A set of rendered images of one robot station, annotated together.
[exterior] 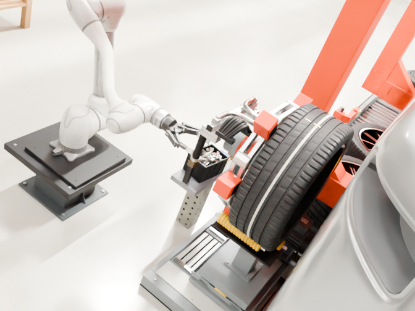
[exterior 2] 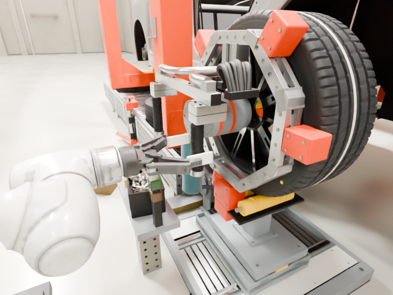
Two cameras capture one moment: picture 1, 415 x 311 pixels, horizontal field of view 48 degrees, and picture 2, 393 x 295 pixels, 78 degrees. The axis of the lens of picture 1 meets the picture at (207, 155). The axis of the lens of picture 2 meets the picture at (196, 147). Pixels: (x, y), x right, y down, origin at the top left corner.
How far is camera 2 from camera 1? 1.70 m
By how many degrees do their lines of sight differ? 43
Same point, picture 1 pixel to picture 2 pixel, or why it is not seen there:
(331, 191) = not seen: hidden behind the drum
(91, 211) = not seen: outside the picture
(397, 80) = (130, 70)
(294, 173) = (357, 58)
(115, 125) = (79, 246)
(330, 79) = (183, 23)
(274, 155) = (331, 55)
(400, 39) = (113, 41)
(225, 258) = (244, 242)
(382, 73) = (119, 71)
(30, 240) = not seen: outside the picture
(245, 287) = (285, 240)
